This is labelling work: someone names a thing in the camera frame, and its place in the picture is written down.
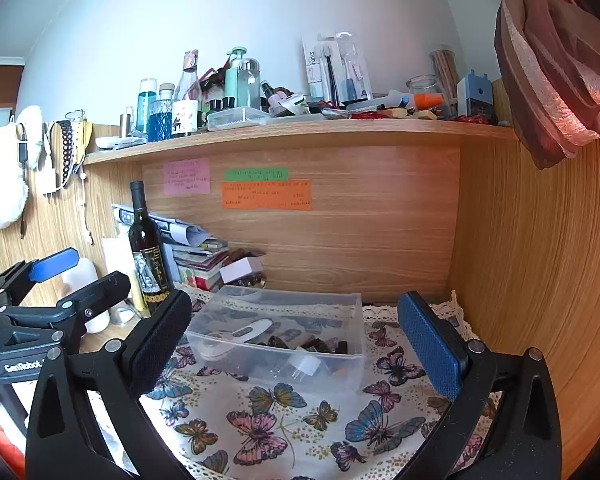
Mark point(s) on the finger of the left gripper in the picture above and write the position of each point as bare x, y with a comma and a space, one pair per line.
44, 269
94, 299

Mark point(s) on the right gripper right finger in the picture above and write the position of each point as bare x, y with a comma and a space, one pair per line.
446, 357

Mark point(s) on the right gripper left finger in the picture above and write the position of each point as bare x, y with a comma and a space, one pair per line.
152, 342

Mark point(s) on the dark brown rectangular case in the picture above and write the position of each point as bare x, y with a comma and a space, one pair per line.
335, 346

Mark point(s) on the white power plug adapter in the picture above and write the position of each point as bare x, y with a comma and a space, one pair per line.
303, 365

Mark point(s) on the small round mirror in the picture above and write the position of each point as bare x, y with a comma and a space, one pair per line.
122, 316

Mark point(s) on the dark wine bottle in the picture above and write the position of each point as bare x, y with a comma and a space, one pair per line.
146, 246

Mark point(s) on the stack of papers and booklets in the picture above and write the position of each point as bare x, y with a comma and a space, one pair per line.
192, 256

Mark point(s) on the butterfly print lace cloth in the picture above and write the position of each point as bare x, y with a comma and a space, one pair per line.
223, 426

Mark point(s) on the small white box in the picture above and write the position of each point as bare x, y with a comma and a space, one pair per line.
240, 268

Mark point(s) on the white fluffy hanging item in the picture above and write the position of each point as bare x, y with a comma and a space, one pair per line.
20, 147

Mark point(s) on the clear plastic storage box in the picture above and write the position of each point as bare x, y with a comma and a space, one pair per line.
297, 317

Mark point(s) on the pink sticky note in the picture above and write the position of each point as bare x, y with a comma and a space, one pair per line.
187, 177

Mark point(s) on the wooden shelf board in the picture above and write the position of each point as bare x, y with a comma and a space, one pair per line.
329, 133

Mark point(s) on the blue glass bottle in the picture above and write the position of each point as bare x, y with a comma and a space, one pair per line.
160, 114

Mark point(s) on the green sticky note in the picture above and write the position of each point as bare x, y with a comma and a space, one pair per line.
257, 174

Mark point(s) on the orange sticky note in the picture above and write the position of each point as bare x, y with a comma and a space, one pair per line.
280, 195

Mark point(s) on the blue pencil sharpener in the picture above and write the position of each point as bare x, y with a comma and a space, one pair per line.
475, 97

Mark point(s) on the toothbrush package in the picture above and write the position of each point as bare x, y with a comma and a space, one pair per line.
335, 68

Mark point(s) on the brown striped curtain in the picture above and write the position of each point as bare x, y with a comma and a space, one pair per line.
549, 57

